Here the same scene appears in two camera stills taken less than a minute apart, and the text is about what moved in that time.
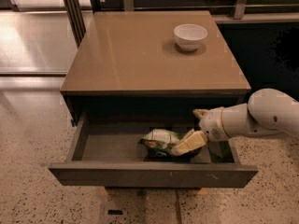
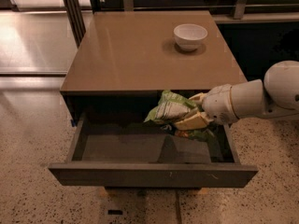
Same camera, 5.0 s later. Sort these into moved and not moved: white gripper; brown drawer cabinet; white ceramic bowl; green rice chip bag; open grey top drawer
Moved: white gripper; green rice chip bag
Not moved: brown drawer cabinet; white ceramic bowl; open grey top drawer
